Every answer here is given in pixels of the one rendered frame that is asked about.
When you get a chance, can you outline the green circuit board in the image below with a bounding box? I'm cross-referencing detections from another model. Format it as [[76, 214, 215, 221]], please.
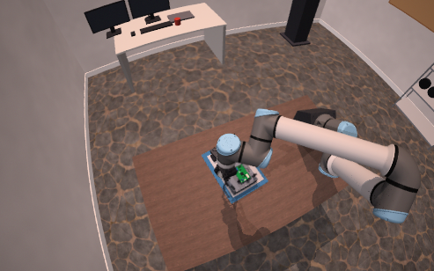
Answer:
[[236, 165, 251, 183]]

